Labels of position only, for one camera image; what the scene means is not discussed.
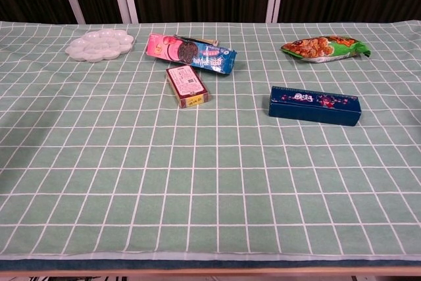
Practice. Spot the dark blue glasses case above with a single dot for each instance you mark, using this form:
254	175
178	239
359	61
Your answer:
312	111

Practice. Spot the small red yellow box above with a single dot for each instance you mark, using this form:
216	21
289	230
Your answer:
187	85

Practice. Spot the green white checked tablecloth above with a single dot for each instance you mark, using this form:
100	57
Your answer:
210	179

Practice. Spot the pink blue cookie box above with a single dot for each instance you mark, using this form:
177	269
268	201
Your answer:
197	57

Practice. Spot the green orange snack bag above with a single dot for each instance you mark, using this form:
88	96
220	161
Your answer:
315	49

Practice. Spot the white flower paint palette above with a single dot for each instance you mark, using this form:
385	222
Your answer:
98	45

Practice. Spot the dark blue under cloth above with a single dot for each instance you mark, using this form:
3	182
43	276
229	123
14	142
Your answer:
210	264

